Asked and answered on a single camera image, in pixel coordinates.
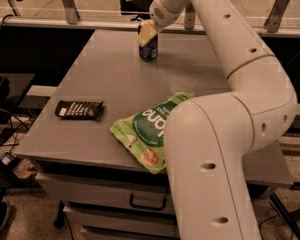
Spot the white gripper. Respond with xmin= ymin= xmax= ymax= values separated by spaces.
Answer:
xmin=137 ymin=0 xmax=185 ymax=47

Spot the blue pepsi can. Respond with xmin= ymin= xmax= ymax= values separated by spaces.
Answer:
xmin=139 ymin=35 xmax=158 ymax=61

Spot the black drawer handle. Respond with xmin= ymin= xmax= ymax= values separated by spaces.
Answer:
xmin=129 ymin=194 xmax=167 ymax=211

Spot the black side cart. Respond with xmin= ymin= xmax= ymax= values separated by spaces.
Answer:
xmin=0 ymin=73 xmax=35 ymax=201

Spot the green rice chips bag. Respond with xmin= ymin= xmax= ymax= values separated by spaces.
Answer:
xmin=110 ymin=92 xmax=194 ymax=174

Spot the metal window rail frame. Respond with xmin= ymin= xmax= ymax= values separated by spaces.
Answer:
xmin=0 ymin=0 xmax=300 ymax=39

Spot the dark brown snack packet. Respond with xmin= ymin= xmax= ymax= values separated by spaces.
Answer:
xmin=55 ymin=101 xmax=103 ymax=120

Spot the grey drawer cabinet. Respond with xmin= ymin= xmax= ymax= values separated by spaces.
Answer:
xmin=14 ymin=29 xmax=294 ymax=240

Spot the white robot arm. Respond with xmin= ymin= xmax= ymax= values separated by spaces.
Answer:
xmin=137 ymin=0 xmax=297 ymax=240

